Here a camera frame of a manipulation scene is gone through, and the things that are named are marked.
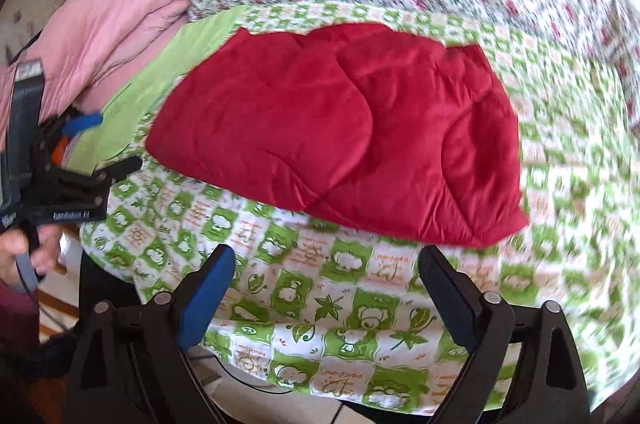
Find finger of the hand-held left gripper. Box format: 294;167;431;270
64;111;104;138
94;155;144;181

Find green printed blanket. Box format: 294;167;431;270
65;1;640;418

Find black cable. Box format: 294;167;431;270
196;353;281;399

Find red padded jacket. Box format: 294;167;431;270
145;22;532;250

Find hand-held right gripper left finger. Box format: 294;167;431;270
65;245;237;424

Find person's left hand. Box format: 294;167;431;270
0;224;62;287

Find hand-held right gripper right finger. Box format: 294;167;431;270
417;245;594;424

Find person's left forearm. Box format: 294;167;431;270
0;278;42;347

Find pink quilt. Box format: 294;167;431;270
0;0;192;127

